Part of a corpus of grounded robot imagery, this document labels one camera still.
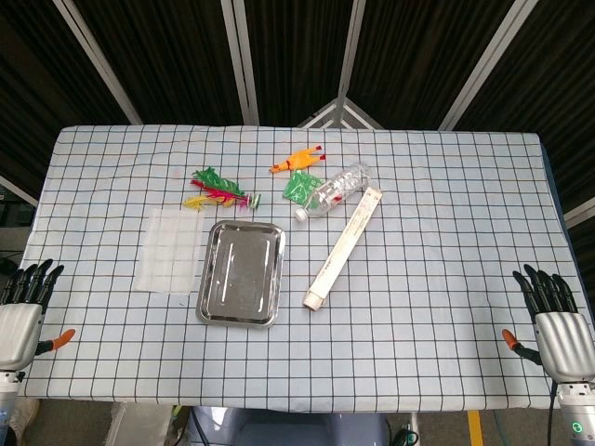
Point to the grey metal frame post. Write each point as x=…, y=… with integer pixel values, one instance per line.
x=241, y=60
x=488, y=65
x=97, y=62
x=348, y=51

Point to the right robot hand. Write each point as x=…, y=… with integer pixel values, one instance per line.
x=564, y=341

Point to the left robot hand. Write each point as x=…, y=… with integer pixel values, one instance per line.
x=18, y=325

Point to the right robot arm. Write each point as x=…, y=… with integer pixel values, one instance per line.
x=576, y=413

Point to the checkered light blue tablecloth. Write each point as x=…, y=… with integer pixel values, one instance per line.
x=418, y=279

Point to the grey metal triangular brace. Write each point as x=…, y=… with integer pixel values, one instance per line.
x=341, y=111

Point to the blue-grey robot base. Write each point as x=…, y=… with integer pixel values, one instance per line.
x=288, y=429

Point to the yellow rubber chicken toy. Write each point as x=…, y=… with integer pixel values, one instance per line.
x=297, y=160

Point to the long white roll box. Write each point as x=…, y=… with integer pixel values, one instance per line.
x=346, y=241

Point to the colourful feather shuttlecock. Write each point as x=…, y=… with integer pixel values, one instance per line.
x=218, y=190

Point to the green snack packet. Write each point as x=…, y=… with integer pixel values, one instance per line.
x=297, y=188

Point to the clear plastic bottle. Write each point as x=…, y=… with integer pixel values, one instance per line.
x=337, y=188

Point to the metal tray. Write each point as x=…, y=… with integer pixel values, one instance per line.
x=241, y=274

